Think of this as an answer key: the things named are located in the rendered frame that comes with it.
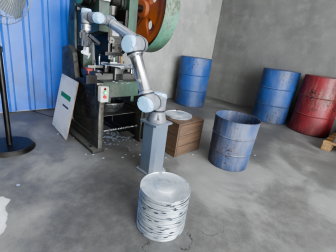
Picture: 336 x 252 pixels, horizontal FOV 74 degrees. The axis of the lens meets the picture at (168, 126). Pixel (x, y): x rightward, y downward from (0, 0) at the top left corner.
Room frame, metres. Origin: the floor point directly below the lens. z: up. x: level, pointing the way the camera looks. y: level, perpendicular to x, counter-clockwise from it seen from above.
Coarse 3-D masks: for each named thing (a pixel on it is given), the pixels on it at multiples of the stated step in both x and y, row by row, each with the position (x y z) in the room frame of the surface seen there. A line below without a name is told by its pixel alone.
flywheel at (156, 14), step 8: (144, 0) 2.50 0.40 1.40; (152, 0) 2.48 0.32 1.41; (160, 0) 2.36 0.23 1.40; (144, 8) 2.47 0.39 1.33; (152, 8) 2.44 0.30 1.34; (160, 8) 2.35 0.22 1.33; (144, 16) 2.49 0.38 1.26; (152, 16) 2.43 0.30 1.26; (160, 16) 2.29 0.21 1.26; (136, 24) 2.60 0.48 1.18; (144, 24) 2.51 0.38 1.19; (152, 24) 2.42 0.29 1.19; (160, 24) 2.29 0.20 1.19; (136, 32) 2.60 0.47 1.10; (144, 32) 2.50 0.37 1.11; (152, 32) 2.36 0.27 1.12; (152, 40) 2.36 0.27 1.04
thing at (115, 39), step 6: (114, 36) 2.20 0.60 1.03; (120, 36) 2.25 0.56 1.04; (102, 42) 2.22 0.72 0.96; (108, 42) 2.16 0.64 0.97; (114, 42) 2.20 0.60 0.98; (120, 42) 2.25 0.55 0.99; (102, 48) 2.22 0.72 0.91; (108, 48) 2.16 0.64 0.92; (114, 48) 2.16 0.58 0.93; (120, 48) 2.20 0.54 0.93
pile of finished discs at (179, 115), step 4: (168, 112) 2.26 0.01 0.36; (172, 112) 2.28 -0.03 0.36; (176, 112) 2.28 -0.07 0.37; (180, 112) 2.32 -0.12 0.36; (184, 112) 2.34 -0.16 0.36; (172, 116) 2.13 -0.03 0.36; (176, 116) 2.15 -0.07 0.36; (180, 116) 2.17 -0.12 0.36; (184, 116) 2.19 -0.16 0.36; (188, 116) 2.21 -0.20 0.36
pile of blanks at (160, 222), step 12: (144, 204) 0.98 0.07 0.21; (156, 204) 0.95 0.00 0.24; (168, 204) 0.96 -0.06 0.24; (180, 204) 0.97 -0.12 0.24; (144, 216) 0.98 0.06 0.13; (156, 216) 0.95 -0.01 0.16; (168, 216) 0.95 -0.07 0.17; (180, 216) 0.99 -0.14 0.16; (144, 228) 0.97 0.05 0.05; (156, 228) 0.96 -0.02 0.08; (168, 228) 0.96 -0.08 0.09; (180, 228) 1.01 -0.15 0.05; (156, 240) 0.95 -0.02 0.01; (168, 240) 0.96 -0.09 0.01
